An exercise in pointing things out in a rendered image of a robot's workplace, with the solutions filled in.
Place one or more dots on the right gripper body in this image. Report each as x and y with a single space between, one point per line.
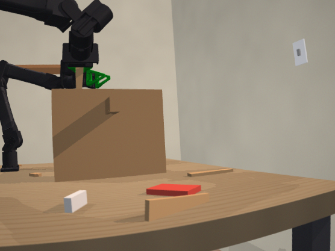
80 57

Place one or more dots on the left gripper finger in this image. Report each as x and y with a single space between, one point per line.
99 84
89 80

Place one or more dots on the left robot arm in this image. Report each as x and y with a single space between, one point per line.
12 137

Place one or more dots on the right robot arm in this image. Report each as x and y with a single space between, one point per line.
59 13

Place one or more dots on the small white rectangular block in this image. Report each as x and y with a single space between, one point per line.
75 201

